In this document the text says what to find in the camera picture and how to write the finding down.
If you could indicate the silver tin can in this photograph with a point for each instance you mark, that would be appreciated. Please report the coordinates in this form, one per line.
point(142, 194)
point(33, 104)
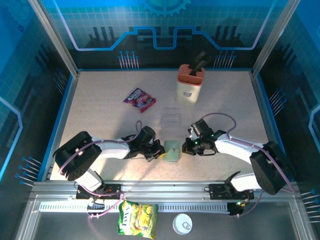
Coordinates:
point(180, 222)

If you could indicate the aluminium table side rail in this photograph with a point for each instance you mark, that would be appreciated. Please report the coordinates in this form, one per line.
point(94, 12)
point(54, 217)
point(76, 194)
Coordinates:
point(260, 100)
point(70, 97)

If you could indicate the black controller box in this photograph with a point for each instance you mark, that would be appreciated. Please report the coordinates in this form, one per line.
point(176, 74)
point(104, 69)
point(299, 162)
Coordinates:
point(233, 210)

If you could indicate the green leather card holder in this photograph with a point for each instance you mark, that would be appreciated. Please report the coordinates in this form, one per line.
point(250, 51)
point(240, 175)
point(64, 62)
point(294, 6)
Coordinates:
point(172, 151)

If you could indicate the grey metal shelf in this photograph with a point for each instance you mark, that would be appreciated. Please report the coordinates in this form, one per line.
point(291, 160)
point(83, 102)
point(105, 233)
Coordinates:
point(225, 225)

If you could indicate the yellow green chips bag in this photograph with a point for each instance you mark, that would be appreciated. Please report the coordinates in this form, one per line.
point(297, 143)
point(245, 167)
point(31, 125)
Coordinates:
point(137, 220)

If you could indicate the cream knife block orange top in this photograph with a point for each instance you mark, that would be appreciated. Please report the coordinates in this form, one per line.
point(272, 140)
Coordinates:
point(188, 92)

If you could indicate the aluminium frame post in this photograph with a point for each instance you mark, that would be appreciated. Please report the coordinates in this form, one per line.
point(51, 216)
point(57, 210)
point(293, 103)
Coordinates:
point(56, 37)
point(273, 37)

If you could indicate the purple candy packet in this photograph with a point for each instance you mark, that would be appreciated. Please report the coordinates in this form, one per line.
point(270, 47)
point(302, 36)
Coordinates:
point(138, 100)

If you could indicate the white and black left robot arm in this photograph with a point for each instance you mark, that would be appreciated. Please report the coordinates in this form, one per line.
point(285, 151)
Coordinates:
point(75, 155)

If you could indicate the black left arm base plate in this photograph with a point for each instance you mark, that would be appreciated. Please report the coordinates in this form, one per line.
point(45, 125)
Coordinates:
point(112, 192)

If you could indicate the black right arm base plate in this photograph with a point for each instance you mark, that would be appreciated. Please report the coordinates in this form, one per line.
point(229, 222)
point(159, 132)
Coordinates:
point(217, 192)

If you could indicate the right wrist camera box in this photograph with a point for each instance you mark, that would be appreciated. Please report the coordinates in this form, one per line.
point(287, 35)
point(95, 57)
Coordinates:
point(192, 133)

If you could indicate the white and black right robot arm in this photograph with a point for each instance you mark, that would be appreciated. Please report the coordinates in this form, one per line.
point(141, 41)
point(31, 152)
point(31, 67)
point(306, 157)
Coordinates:
point(270, 170)

